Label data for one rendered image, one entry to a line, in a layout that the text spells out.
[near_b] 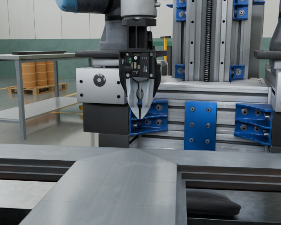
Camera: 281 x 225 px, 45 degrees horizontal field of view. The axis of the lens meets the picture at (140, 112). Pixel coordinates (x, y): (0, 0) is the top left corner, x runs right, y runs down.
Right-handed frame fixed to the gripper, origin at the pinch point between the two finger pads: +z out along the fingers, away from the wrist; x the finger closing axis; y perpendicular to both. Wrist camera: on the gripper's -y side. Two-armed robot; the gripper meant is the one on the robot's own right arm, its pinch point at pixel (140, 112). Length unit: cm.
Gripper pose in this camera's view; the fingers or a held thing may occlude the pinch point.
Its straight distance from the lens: 76.5
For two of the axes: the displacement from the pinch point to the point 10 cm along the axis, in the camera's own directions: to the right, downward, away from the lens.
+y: -1.1, 1.9, -9.8
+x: 9.9, 0.2, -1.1
